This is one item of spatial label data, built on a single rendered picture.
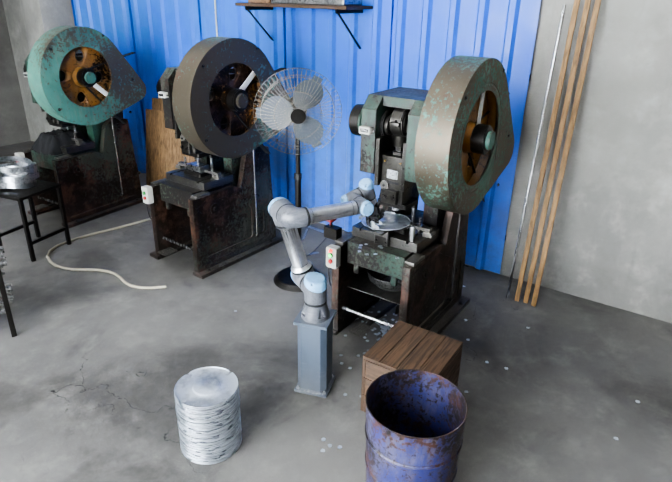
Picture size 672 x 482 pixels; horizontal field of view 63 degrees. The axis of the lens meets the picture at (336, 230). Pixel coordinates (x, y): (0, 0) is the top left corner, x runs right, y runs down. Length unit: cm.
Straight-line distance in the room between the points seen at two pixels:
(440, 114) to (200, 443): 188
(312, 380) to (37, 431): 139
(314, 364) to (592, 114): 243
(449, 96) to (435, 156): 29
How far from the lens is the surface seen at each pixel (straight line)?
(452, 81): 277
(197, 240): 427
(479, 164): 330
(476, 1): 420
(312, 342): 294
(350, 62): 466
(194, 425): 269
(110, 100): 549
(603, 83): 402
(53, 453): 311
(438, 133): 268
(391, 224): 323
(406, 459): 233
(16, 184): 504
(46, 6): 735
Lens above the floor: 202
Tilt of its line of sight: 23 degrees down
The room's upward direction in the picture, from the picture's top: 1 degrees clockwise
